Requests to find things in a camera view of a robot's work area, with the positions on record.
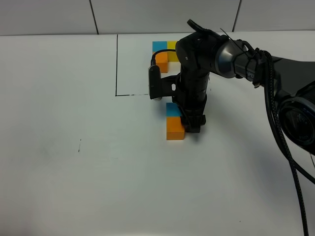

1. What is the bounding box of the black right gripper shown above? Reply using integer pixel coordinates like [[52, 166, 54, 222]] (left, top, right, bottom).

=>
[[161, 72, 209, 133]]

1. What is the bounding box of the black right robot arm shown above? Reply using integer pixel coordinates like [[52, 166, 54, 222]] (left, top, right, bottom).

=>
[[172, 20, 315, 153]]

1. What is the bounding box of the yellow template block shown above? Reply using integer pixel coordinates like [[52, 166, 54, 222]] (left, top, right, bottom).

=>
[[167, 41, 179, 62]]

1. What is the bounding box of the orange template block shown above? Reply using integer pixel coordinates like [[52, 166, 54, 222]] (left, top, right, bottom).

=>
[[155, 52, 168, 73]]

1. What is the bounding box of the blue template block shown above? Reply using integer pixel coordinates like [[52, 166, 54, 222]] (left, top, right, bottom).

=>
[[152, 41, 168, 53]]

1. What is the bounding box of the black braided cable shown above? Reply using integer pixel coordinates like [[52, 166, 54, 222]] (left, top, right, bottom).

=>
[[255, 50, 315, 236]]

